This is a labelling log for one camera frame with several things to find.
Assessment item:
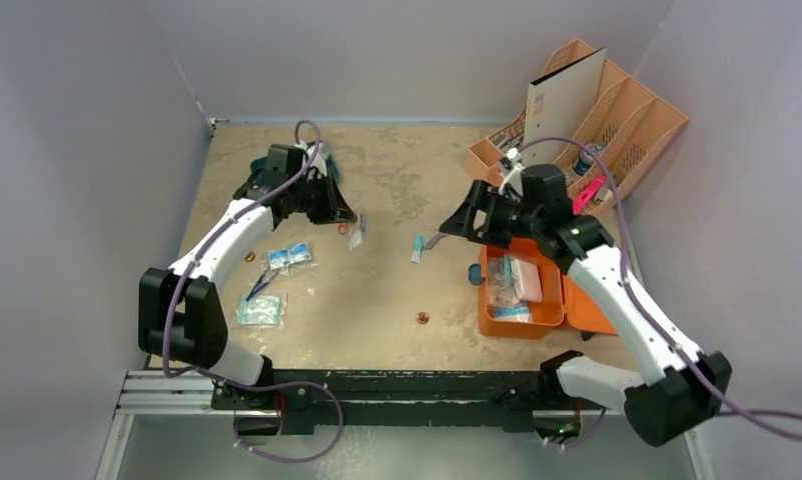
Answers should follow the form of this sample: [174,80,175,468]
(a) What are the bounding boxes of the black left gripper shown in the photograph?
[289,171,356,226]

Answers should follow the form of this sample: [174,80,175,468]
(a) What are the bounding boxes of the alcohol wipes bag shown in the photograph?
[267,242,314,271]

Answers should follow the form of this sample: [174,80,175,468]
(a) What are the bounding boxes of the white gloves bag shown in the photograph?
[486,255,543,323]

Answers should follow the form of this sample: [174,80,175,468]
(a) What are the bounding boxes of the cotton swabs bag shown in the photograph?
[346,211,367,250]

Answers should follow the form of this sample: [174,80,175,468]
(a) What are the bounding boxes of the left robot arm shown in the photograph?
[138,141,357,409]

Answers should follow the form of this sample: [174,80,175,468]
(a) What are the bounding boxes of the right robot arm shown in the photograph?
[439,164,732,447]

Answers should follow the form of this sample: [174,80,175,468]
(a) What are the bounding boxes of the orange medicine kit box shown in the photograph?
[478,239,616,339]

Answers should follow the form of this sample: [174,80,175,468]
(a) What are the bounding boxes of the teal sachet strip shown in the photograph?
[410,234,425,264]

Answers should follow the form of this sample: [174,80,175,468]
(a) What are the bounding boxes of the teal box latch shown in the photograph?
[467,263,485,286]

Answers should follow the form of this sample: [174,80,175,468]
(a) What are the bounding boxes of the teal plastic tray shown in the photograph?
[249,155,342,183]

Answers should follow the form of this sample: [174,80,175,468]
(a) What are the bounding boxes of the blue plastic tweezers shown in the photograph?
[245,270,272,302]

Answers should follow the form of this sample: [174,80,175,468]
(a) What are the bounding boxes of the adhesive bandages bag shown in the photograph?
[236,295,287,328]

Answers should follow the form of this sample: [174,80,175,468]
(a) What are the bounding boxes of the pink marker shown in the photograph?
[572,174,607,215]

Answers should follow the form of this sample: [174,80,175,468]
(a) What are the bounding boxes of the white binder folder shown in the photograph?
[521,48,607,167]

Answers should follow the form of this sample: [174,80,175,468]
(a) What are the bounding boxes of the black handled bandage scissors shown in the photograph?
[422,232,447,251]

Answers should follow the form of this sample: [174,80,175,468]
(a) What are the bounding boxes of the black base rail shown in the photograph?
[211,368,598,435]

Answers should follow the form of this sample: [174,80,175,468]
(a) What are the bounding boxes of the aluminium frame rail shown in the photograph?
[95,370,214,480]

